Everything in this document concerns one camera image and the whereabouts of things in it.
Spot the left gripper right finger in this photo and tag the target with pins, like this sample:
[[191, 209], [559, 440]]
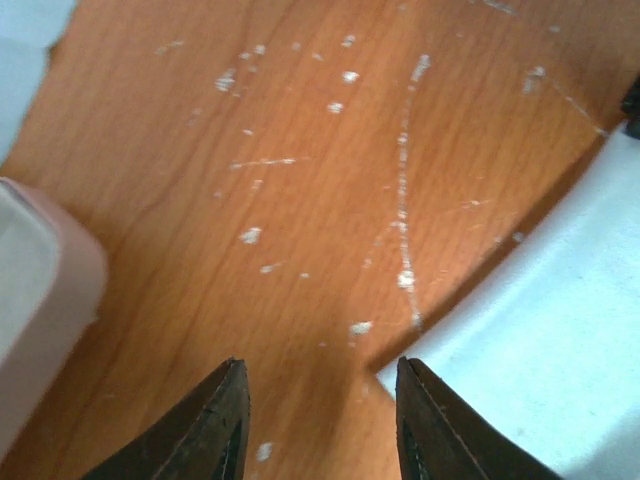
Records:
[[440, 436]]

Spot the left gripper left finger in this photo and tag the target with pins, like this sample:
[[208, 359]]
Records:
[[204, 436]]

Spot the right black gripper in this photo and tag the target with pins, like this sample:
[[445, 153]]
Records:
[[631, 100]]

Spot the blue cleaning cloth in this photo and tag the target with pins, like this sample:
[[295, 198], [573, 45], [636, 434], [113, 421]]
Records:
[[29, 29], [546, 348]]

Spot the pink glasses case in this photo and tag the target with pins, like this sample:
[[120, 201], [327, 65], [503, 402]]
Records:
[[53, 275]]

